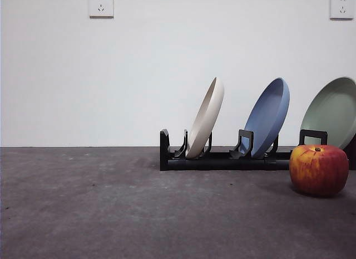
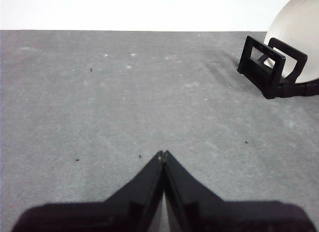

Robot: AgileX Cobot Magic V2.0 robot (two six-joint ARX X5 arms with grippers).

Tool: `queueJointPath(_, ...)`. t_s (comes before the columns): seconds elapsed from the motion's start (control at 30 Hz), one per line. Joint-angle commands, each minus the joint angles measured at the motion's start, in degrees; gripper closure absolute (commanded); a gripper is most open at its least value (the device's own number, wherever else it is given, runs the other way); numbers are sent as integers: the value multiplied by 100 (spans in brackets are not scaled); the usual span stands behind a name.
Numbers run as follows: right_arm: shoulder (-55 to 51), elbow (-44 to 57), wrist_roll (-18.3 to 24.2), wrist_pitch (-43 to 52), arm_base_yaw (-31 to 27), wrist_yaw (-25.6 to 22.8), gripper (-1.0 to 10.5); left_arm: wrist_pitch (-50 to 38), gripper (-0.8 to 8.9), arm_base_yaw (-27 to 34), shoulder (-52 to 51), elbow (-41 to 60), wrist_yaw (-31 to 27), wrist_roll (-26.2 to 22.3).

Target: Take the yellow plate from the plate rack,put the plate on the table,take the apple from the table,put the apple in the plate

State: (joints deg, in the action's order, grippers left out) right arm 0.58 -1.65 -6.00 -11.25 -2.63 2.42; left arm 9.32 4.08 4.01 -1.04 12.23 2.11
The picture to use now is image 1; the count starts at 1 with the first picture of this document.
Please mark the red yellow apple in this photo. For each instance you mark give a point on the red yellow apple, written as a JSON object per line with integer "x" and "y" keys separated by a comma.
{"x": 320, "y": 172}

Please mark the black plate rack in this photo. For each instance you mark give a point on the black plate rack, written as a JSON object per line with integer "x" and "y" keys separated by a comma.
{"x": 222, "y": 163}

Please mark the white wall socket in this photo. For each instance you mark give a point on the white wall socket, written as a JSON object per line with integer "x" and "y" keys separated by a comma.
{"x": 101, "y": 5}
{"x": 341, "y": 7}

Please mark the pale yellow plate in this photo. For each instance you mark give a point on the pale yellow plate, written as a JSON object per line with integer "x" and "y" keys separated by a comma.
{"x": 205, "y": 117}

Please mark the blue plate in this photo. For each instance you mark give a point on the blue plate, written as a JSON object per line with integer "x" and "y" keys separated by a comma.
{"x": 267, "y": 117}

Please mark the green plate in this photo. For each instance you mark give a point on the green plate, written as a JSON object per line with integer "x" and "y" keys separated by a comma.
{"x": 333, "y": 114}

